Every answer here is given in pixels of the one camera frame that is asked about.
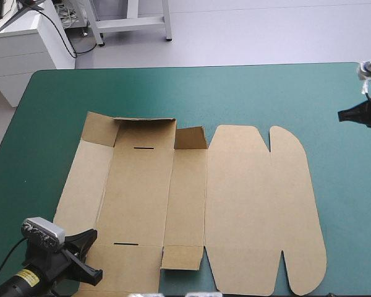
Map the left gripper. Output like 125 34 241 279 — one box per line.
25 228 104 293

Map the brown cardboard box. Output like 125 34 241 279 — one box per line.
53 111 328 297

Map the white cabinet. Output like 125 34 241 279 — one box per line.
0 0 77 108

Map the grey monitor stand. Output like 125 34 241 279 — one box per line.
0 0 46 34

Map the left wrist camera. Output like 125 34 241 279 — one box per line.
20 217 66 251

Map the black floor cable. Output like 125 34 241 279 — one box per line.
30 2 98 59

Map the white metal table frame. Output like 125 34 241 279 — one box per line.
88 0 174 48

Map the white cable bundle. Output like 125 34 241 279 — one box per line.
53 2 89 30

